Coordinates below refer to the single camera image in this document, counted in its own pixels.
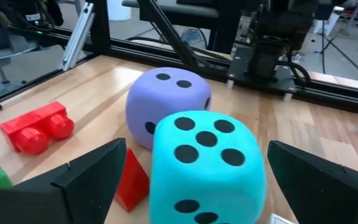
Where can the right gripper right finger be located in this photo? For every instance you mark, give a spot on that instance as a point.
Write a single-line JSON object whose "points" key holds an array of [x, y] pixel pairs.
{"points": [[328, 199]]}

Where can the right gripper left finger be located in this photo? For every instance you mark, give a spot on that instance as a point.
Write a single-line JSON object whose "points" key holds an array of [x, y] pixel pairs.
{"points": [[57, 199]]}

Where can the red plastic block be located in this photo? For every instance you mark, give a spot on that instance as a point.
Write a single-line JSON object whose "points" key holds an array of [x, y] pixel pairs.
{"points": [[132, 183]]}

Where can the red two-stud block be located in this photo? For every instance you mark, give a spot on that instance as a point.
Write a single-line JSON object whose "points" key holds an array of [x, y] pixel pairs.
{"points": [[30, 121]]}

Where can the teal foam die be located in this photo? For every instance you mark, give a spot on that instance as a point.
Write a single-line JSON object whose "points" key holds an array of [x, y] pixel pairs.
{"points": [[204, 180]]}

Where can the purple foam die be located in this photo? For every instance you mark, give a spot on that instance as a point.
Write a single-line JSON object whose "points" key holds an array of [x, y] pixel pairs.
{"points": [[160, 102]]}

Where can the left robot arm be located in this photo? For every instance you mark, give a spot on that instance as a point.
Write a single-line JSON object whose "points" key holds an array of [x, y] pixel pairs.
{"points": [[272, 31]]}

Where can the black tripod stand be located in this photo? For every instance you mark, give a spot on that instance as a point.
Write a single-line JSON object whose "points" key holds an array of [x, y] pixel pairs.
{"points": [[323, 46]]}

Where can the silver aluminium strut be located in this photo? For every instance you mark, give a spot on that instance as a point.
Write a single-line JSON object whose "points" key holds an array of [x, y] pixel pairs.
{"points": [[76, 40]]}

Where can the white cylinder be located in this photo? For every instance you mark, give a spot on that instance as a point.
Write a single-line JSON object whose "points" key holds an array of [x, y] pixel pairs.
{"points": [[118, 9]]}

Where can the black frame post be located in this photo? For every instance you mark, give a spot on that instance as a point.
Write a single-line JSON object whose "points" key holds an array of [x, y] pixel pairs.
{"points": [[100, 28]]}

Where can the black diagonal frame strut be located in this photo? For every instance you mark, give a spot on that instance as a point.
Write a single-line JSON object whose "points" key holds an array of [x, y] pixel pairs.
{"points": [[166, 31]]}

